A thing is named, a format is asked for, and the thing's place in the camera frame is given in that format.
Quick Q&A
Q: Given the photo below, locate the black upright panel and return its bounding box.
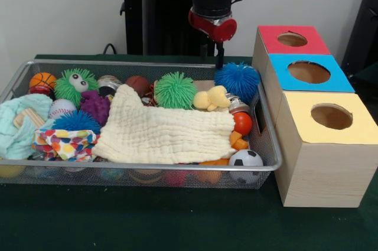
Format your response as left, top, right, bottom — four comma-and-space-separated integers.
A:
341, 0, 378, 77

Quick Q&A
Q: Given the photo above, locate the mint green cloth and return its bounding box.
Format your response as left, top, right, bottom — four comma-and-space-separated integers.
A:
0, 93, 54, 160

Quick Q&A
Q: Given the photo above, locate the large blue puffer ball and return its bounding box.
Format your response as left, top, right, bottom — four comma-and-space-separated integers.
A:
214, 61, 261, 103

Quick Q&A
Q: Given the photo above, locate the black cable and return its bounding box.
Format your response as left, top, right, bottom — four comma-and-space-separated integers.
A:
102, 43, 118, 56

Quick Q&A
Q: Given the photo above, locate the small soccer ball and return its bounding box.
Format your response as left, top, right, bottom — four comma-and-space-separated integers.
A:
228, 149, 264, 169

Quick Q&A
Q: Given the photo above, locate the white polka dot cloth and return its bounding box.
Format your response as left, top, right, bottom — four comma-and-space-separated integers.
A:
31, 128, 101, 162

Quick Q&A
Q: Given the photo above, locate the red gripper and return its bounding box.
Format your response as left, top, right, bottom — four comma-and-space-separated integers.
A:
188, 7, 238, 70

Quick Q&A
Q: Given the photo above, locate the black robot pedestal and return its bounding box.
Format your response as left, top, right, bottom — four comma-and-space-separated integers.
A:
113, 0, 239, 57

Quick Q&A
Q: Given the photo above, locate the yellow plush toy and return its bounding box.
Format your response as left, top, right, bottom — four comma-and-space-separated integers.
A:
193, 85, 231, 112

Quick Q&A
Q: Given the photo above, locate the dark green table cloth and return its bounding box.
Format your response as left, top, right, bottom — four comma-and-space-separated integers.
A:
0, 53, 378, 251
347, 61, 378, 86

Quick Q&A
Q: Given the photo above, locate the cream muslin cloth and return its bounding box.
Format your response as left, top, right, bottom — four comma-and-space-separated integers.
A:
92, 84, 237, 165

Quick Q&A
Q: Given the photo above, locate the shallow metal mesh bin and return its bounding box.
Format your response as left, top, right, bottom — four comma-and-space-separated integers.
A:
0, 58, 283, 190

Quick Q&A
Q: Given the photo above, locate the wooden box with three holes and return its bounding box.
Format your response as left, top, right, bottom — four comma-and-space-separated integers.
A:
252, 25, 378, 208

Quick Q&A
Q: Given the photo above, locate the purple spiky rubber toy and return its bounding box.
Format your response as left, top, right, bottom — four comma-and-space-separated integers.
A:
79, 90, 112, 125

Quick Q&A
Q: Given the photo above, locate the small orange basketball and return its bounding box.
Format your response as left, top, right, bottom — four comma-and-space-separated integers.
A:
29, 72, 58, 90

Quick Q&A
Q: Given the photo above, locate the green puffer toy with eyes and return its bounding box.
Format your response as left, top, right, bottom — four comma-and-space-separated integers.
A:
54, 68, 99, 107
154, 71, 198, 110

